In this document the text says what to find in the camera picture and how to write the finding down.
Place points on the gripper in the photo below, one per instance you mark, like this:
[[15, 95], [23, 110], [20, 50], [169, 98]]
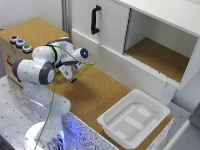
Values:
[[66, 71]]

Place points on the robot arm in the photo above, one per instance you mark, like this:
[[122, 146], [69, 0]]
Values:
[[35, 71]]

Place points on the green button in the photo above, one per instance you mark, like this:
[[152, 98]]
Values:
[[27, 47]]

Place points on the blue button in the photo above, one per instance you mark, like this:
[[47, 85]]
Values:
[[20, 42]]

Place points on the red button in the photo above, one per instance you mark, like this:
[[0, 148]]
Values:
[[14, 38]]

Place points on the white sliding door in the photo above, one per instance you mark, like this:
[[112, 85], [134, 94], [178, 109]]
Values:
[[110, 23]]

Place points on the white plastic box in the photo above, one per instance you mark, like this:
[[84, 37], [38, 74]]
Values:
[[133, 118]]

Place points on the white cabinet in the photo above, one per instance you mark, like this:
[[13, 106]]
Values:
[[156, 56]]

